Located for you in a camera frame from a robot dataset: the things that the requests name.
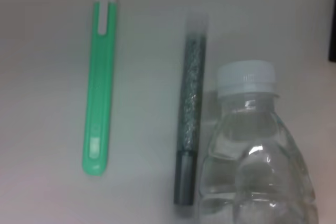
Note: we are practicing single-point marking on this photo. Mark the clear green-label water bottle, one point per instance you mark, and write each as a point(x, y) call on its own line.
point(249, 155)

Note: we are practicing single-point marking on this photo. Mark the grey glitter pen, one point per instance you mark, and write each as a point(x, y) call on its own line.
point(191, 90)

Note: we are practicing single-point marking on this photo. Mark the green pen with white clip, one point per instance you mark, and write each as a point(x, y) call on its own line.
point(99, 90)

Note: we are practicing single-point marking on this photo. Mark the black mesh pen holder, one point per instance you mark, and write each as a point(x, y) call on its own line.
point(333, 53)

